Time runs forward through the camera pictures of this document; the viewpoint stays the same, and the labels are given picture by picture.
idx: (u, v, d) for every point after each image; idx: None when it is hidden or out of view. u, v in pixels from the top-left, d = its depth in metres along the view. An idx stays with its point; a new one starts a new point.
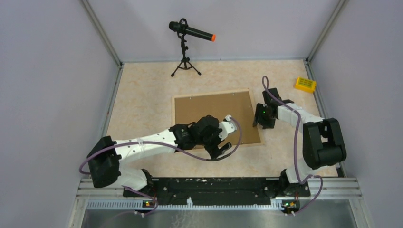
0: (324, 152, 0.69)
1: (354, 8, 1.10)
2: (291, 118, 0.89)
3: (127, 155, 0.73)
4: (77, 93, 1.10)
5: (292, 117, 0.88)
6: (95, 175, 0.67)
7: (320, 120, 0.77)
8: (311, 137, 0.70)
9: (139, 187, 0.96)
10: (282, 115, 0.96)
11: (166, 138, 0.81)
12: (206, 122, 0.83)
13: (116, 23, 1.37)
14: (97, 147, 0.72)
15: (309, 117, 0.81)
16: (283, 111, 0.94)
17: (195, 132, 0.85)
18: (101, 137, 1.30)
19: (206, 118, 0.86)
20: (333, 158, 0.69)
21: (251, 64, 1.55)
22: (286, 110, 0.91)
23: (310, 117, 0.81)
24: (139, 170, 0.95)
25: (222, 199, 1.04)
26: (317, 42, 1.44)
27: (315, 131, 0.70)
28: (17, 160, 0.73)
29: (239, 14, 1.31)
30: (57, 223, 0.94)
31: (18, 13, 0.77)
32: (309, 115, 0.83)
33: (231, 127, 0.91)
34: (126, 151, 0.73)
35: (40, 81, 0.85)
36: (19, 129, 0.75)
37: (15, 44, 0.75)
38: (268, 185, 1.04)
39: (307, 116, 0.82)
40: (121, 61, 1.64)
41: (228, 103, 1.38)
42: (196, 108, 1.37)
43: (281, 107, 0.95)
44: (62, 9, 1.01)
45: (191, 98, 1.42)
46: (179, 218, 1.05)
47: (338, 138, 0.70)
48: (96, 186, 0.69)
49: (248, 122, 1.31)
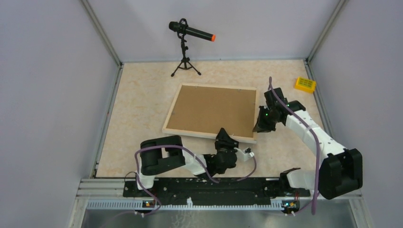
0: (342, 186, 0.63)
1: (355, 7, 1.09)
2: (304, 135, 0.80)
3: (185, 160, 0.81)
4: (76, 93, 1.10)
5: (305, 135, 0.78)
6: (150, 164, 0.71)
7: (341, 151, 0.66)
8: (333, 175, 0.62)
9: (147, 186, 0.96)
10: (291, 125, 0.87)
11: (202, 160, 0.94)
12: (223, 160, 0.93)
13: (116, 22, 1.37)
14: (166, 140, 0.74)
15: (328, 143, 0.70)
16: (293, 122, 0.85)
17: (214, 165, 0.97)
18: (101, 137, 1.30)
19: (225, 155, 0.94)
20: (350, 189, 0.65)
21: (251, 64, 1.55)
22: (297, 122, 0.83)
23: (329, 141, 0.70)
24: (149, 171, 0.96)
25: (222, 200, 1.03)
26: (317, 42, 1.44)
27: (338, 167, 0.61)
28: (16, 159, 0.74)
29: (239, 14, 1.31)
30: (58, 223, 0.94)
31: (17, 12, 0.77)
32: (329, 136, 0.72)
33: (247, 156, 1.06)
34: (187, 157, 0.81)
35: (40, 80, 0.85)
36: (20, 128, 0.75)
37: (15, 44, 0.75)
38: (268, 185, 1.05)
39: (327, 140, 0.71)
40: (121, 61, 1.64)
41: (233, 97, 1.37)
42: (199, 97, 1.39)
43: (290, 115, 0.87)
44: (62, 9, 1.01)
45: (196, 88, 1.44)
46: (179, 218, 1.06)
47: (359, 171, 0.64)
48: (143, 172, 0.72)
49: (247, 119, 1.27)
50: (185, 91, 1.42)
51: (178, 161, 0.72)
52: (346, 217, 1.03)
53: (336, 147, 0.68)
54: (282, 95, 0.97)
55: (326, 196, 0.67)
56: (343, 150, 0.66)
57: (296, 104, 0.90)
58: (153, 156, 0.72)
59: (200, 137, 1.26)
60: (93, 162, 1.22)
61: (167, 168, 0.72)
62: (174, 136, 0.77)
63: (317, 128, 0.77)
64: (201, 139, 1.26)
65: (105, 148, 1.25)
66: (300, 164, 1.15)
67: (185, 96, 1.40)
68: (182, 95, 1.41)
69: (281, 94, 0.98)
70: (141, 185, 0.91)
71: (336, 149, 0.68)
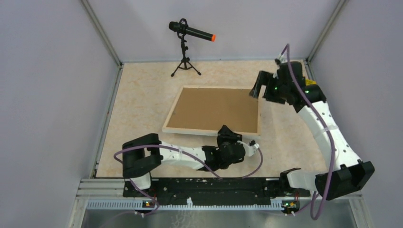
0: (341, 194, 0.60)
1: (355, 7, 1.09)
2: (318, 133, 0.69)
3: (166, 158, 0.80)
4: (76, 93, 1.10)
5: (321, 135, 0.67)
6: (129, 165, 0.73)
7: (355, 162, 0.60)
8: (338, 186, 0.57)
9: (143, 187, 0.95)
10: (304, 116, 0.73)
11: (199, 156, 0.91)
12: (232, 152, 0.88)
13: (117, 22, 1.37)
14: (141, 140, 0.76)
15: (343, 150, 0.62)
16: (308, 116, 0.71)
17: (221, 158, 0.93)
18: (101, 137, 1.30)
19: (233, 147, 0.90)
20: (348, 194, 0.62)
21: (251, 64, 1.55)
22: (313, 116, 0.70)
23: (344, 149, 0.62)
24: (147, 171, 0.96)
25: (222, 200, 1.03)
26: (317, 42, 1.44)
27: (346, 180, 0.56)
28: (17, 158, 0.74)
29: (238, 14, 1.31)
30: (58, 223, 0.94)
31: (17, 12, 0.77)
32: (345, 142, 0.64)
33: (253, 151, 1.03)
34: (167, 153, 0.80)
35: (40, 80, 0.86)
36: (21, 128, 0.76)
37: (16, 44, 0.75)
38: (268, 185, 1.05)
39: (342, 147, 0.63)
40: (121, 61, 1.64)
41: (235, 96, 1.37)
42: (202, 98, 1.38)
43: (306, 106, 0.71)
44: (62, 10, 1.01)
45: (199, 89, 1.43)
46: (179, 218, 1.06)
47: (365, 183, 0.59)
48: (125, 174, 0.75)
49: (250, 117, 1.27)
50: (187, 93, 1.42)
51: (153, 159, 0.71)
52: (346, 217, 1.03)
53: (350, 157, 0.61)
54: (302, 73, 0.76)
55: (327, 199, 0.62)
56: (357, 162, 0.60)
57: (316, 92, 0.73)
58: (132, 157, 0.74)
59: (200, 137, 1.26)
60: (93, 162, 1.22)
61: (144, 168, 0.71)
62: (150, 135, 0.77)
63: (335, 131, 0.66)
64: (201, 139, 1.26)
65: (105, 148, 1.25)
66: (300, 165, 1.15)
67: (188, 97, 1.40)
68: (184, 96, 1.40)
69: (300, 73, 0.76)
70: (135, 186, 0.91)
71: (350, 159, 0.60)
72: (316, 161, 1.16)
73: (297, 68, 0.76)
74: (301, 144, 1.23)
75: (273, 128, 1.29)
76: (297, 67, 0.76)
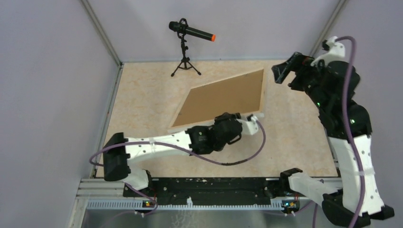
0: None
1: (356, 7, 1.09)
2: (348, 169, 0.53)
3: (136, 155, 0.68)
4: (76, 93, 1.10)
5: (351, 174, 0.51)
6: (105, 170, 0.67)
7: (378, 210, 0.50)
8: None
9: (139, 187, 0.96)
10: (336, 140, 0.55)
11: (181, 141, 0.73)
12: (226, 128, 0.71)
13: (117, 22, 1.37)
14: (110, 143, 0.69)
15: (370, 196, 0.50)
16: (341, 144, 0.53)
17: (214, 137, 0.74)
18: (101, 137, 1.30)
19: (228, 122, 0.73)
20: None
21: (251, 64, 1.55)
22: (349, 152, 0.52)
23: (372, 195, 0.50)
24: (143, 171, 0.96)
25: (222, 200, 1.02)
26: (317, 42, 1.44)
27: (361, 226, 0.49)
28: (18, 159, 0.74)
29: (238, 14, 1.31)
30: (58, 223, 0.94)
31: (18, 11, 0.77)
32: (375, 187, 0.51)
33: (255, 128, 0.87)
34: (136, 150, 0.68)
35: (40, 80, 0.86)
36: (21, 127, 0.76)
37: (16, 44, 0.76)
38: (268, 185, 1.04)
39: (370, 193, 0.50)
40: (121, 61, 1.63)
41: (240, 82, 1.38)
42: (208, 94, 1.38)
43: (345, 141, 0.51)
44: (62, 10, 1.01)
45: (205, 87, 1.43)
46: (179, 218, 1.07)
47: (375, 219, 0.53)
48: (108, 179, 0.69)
49: (254, 98, 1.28)
50: (195, 94, 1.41)
51: (119, 159, 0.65)
52: None
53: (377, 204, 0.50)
54: (354, 89, 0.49)
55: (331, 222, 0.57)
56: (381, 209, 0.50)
57: (365, 122, 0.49)
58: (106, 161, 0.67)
59: None
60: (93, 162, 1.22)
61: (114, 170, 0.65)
62: (116, 135, 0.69)
63: (370, 175, 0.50)
64: None
65: None
66: (300, 164, 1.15)
67: (195, 97, 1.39)
68: (192, 97, 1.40)
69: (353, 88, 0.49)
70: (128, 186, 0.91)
71: (374, 206, 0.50)
72: (316, 161, 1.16)
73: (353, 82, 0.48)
74: (302, 144, 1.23)
75: (273, 128, 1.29)
76: (353, 80, 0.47)
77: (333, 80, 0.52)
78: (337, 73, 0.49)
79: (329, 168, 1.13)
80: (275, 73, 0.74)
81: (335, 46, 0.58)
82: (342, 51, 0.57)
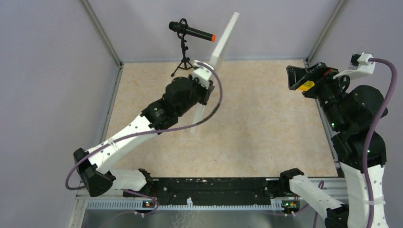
0: None
1: (356, 7, 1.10)
2: (357, 196, 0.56)
3: (102, 162, 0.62)
4: (76, 92, 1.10)
5: (360, 202, 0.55)
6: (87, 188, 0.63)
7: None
8: None
9: (139, 187, 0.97)
10: (348, 168, 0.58)
11: (140, 127, 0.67)
12: (174, 90, 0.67)
13: (117, 22, 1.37)
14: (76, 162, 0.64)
15: (377, 223, 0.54)
16: (354, 174, 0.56)
17: (170, 105, 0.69)
18: (101, 137, 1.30)
19: (173, 85, 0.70)
20: None
21: (251, 64, 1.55)
22: (361, 182, 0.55)
23: (379, 222, 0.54)
24: (135, 172, 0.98)
25: (222, 200, 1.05)
26: (317, 42, 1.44)
27: None
28: (18, 159, 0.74)
29: (238, 14, 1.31)
30: (57, 223, 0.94)
31: (18, 12, 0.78)
32: (382, 213, 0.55)
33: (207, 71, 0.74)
34: (100, 157, 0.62)
35: (41, 80, 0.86)
36: (21, 127, 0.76)
37: (17, 45, 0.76)
38: (268, 185, 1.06)
39: (378, 220, 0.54)
40: (121, 61, 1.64)
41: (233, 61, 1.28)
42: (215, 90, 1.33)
43: (359, 171, 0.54)
44: (62, 10, 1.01)
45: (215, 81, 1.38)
46: (179, 218, 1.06)
47: None
48: (97, 195, 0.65)
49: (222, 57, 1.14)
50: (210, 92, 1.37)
51: (88, 172, 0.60)
52: None
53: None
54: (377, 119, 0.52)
55: None
56: None
57: (380, 151, 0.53)
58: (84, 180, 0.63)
59: (199, 137, 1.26)
60: None
61: (92, 184, 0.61)
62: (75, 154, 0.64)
63: (379, 204, 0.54)
64: (201, 139, 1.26)
65: None
66: (300, 165, 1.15)
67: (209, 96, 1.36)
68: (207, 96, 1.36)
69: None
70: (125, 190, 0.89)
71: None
72: (316, 161, 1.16)
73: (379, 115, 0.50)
74: (302, 144, 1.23)
75: (273, 128, 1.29)
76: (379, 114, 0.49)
77: (357, 109, 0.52)
78: (364, 105, 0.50)
79: (329, 168, 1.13)
80: (291, 76, 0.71)
81: (365, 65, 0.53)
82: (372, 69, 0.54)
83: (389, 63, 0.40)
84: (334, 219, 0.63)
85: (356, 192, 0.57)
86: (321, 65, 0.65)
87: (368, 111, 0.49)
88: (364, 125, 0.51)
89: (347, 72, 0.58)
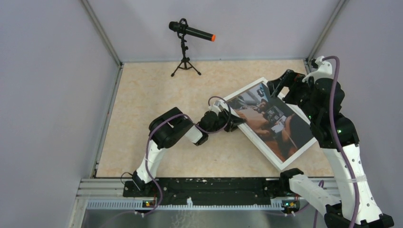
0: None
1: (356, 7, 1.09)
2: (341, 178, 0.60)
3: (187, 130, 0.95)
4: (77, 92, 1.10)
5: (345, 182, 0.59)
6: (166, 137, 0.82)
7: (376, 218, 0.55)
8: None
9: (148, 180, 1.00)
10: (329, 153, 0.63)
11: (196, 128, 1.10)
12: (206, 121, 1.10)
13: (117, 22, 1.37)
14: (169, 114, 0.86)
15: (366, 204, 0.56)
16: (334, 157, 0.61)
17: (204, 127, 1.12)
18: (101, 137, 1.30)
19: (206, 117, 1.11)
20: None
21: (251, 64, 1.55)
22: (340, 162, 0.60)
23: (368, 203, 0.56)
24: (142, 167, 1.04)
25: (222, 199, 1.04)
26: (317, 42, 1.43)
27: None
28: (18, 159, 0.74)
29: (238, 14, 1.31)
30: (57, 223, 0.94)
31: (19, 12, 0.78)
32: (370, 194, 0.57)
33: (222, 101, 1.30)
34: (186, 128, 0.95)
35: (40, 80, 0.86)
36: (21, 127, 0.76)
37: (15, 44, 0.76)
38: (268, 185, 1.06)
39: (366, 200, 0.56)
40: (121, 61, 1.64)
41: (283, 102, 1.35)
42: (289, 128, 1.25)
43: (336, 150, 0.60)
44: (62, 9, 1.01)
45: (293, 121, 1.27)
46: (179, 218, 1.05)
47: None
48: (162, 147, 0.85)
49: (251, 106, 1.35)
50: (291, 130, 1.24)
51: (185, 126, 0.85)
52: None
53: (373, 211, 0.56)
54: (340, 102, 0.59)
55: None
56: (378, 217, 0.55)
57: (350, 132, 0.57)
58: (165, 130, 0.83)
59: None
60: (93, 162, 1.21)
61: (179, 135, 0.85)
62: (174, 109, 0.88)
63: (363, 183, 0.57)
64: None
65: (105, 148, 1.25)
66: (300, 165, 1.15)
67: (291, 134, 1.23)
68: (292, 135, 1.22)
69: (339, 102, 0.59)
70: (150, 175, 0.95)
71: (371, 214, 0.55)
72: (316, 161, 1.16)
73: (337, 97, 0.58)
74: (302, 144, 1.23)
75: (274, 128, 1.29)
76: (337, 96, 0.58)
77: (321, 95, 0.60)
78: (324, 90, 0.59)
79: (329, 168, 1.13)
80: (270, 88, 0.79)
81: (323, 64, 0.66)
82: (330, 68, 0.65)
83: (337, 60, 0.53)
84: (333, 213, 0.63)
85: (340, 174, 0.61)
86: (290, 71, 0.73)
87: (329, 94, 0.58)
88: (329, 107, 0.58)
89: (311, 73, 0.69)
